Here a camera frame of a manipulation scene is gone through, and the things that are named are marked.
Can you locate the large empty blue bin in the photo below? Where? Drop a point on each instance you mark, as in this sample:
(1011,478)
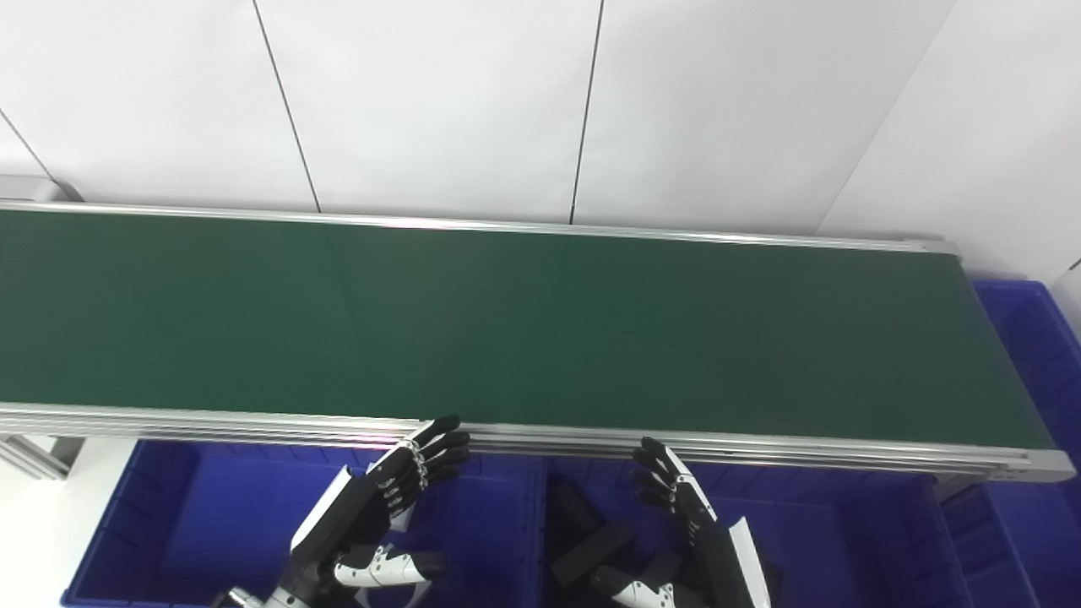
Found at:
(1030,540)

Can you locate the black block part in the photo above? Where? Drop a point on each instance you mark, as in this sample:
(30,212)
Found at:
(574,507)
(591,549)

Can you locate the blue bin with white parts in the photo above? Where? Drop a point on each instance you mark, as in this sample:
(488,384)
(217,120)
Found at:
(186,523)

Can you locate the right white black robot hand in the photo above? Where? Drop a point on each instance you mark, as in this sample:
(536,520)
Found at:
(726,566)

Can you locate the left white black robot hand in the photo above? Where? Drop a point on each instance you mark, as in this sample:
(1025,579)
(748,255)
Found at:
(346,515)

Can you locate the green conveyor belt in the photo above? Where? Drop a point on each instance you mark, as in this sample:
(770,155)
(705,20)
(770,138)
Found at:
(507,321)
(760,452)

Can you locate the white square part with hole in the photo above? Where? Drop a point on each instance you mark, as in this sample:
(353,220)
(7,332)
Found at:
(365,598)
(404,518)

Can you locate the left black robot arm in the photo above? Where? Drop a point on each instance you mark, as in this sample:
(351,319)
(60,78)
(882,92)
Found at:
(253,601)

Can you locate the blue bin with black parts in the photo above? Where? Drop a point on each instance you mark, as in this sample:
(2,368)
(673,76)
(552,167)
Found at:
(844,549)

